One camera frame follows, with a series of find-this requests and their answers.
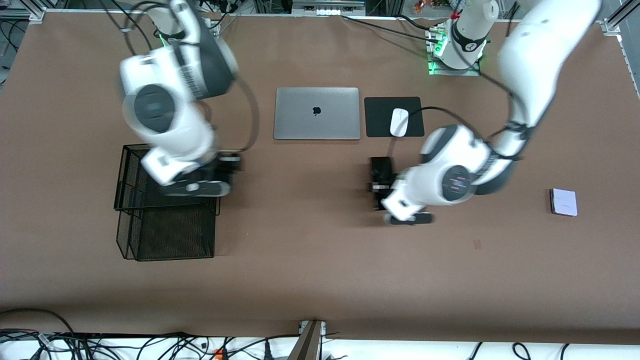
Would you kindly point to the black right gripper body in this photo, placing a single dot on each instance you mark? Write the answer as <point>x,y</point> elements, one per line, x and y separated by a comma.
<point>225,167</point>

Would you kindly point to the long black slab phone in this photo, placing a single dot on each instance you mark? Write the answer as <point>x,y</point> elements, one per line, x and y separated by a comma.
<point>381,167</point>

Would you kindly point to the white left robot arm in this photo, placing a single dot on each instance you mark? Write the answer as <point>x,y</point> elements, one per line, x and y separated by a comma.
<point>540,60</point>

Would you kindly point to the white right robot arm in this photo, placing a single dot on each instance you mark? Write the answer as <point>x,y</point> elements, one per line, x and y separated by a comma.
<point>170,100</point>

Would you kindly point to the white computer mouse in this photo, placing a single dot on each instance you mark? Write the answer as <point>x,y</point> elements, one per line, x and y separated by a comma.
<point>399,122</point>

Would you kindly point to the black mouse pad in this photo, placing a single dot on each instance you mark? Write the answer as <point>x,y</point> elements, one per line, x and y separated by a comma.
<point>380,117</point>

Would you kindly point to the silver closed laptop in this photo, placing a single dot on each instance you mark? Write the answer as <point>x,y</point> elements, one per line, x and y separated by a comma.
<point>316,113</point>

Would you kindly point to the white power strip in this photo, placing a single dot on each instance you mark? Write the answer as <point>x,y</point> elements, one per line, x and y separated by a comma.
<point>328,11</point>

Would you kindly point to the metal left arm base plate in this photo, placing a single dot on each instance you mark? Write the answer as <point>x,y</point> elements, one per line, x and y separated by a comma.
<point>472,70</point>

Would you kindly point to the aluminium profile post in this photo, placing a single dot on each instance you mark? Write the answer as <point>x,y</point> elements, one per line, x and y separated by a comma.
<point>306,342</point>

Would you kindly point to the aluminium frame corner bracket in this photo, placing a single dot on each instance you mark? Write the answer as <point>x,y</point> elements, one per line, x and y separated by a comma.
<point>615,22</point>

